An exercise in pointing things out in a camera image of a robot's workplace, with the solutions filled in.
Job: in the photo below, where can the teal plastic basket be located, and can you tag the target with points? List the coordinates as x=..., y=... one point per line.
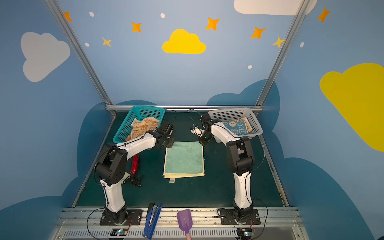
x=139, y=113

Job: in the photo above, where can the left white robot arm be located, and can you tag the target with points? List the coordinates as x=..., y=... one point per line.
x=111, y=165

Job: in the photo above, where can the blue stapler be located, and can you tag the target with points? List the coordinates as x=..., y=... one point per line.
x=153, y=214

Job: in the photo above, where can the red handled tool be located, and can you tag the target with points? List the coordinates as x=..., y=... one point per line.
x=135, y=165

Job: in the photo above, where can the grey plastic basket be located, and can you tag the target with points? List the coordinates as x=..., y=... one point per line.
x=236, y=114

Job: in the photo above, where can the purple plastic scoop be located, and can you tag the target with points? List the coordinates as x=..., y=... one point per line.
x=185, y=222

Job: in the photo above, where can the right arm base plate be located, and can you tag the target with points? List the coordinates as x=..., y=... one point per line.
x=233, y=217

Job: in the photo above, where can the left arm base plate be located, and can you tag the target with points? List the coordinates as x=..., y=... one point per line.
x=122, y=218

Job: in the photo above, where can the right green circuit board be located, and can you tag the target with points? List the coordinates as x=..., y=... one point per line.
x=244, y=234

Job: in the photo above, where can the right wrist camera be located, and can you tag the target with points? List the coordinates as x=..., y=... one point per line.
x=196, y=130

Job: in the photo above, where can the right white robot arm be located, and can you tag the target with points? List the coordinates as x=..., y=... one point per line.
x=240, y=159

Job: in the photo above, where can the blue rabbit pattern towel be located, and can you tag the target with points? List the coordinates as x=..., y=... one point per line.
x=232, y=126

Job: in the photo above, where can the plain mint green towel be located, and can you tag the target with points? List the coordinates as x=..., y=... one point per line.
x=184, y=160

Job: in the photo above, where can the left green circuit board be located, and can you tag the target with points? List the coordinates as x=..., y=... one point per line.
x=119, y=232

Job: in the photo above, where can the green circuit board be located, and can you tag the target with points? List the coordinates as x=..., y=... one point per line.
x=244, y=234
x=119, y=232

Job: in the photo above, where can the orange striped rabbit towel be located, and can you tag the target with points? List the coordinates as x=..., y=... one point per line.
x=243, y=122

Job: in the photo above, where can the orange cream patterned towel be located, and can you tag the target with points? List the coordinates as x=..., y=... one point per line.
x=141, y=127

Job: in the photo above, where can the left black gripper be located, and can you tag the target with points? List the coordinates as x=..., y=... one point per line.
x=169, y=130

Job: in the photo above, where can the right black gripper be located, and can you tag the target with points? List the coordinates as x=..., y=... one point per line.
x=203, y=128

